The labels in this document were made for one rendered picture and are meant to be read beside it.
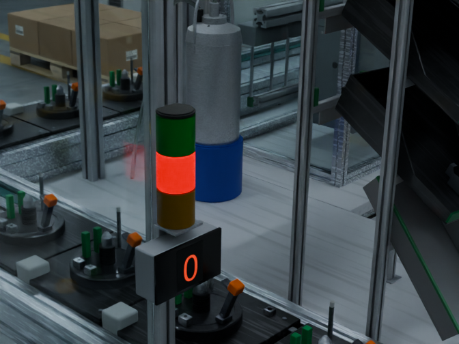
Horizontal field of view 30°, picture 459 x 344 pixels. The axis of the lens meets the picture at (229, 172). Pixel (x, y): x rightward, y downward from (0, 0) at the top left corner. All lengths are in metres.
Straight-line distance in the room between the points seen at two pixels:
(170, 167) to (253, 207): 1.09
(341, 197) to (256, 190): 0.22
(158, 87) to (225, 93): 1.03
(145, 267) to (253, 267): 0.78
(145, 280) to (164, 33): 0.32
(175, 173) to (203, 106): 1.03
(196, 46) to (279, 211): 0.46
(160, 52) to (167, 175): 0.15
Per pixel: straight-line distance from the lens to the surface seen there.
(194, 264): 1.14
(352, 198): 2.24
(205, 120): 2.10
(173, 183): 1.08
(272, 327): 1.45
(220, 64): 2.06
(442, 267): 1.49
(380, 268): 1.43
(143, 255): 1.10
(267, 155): 2.43
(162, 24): 1.05
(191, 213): 1.11
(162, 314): 1.20
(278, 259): 1.90
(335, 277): 1.85
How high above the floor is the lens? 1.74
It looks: 22 degrees down
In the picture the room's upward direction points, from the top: 1 degrees clockwise
